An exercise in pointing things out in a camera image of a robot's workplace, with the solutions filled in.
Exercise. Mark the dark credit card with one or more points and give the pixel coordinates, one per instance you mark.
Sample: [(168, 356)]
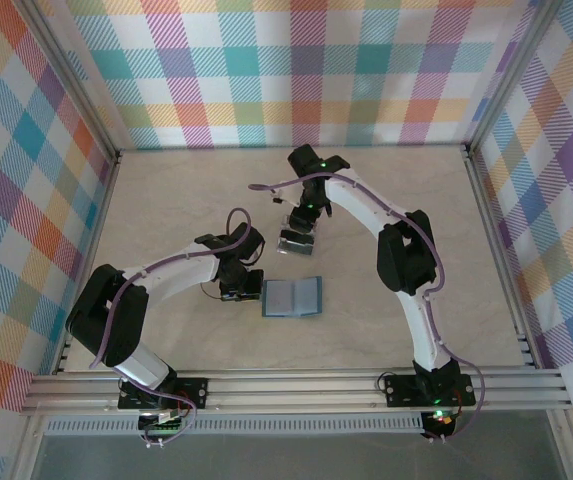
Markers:
[(296, 246)]

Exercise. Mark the blue card holder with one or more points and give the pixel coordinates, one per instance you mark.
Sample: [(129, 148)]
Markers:
[(291, 297)]

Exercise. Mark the arm base controller board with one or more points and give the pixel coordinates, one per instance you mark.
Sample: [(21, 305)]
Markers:
[(443, 420), (163, 426)]

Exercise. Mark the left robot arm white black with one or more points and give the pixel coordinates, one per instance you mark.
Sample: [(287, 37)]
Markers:
[(181, 272)]

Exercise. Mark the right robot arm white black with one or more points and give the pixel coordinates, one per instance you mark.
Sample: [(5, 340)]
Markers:
[(356, 205)]

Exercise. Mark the clear plastic card box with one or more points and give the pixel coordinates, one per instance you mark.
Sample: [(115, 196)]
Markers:
[(284, 235)]

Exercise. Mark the wide aluminium mounting rail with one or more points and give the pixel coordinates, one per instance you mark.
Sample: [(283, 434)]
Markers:
[(291, 390)]

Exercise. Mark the aluminium side rail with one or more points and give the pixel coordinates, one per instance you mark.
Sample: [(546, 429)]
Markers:
[(91, 250), (498, 250)]

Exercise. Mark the aluminium corner post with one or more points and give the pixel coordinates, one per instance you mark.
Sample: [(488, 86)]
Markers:
[(511, 75), (72, 85)]

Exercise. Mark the aluminium frame strut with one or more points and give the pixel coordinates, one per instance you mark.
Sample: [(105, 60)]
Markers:
[(566, 450), (26, 450)]

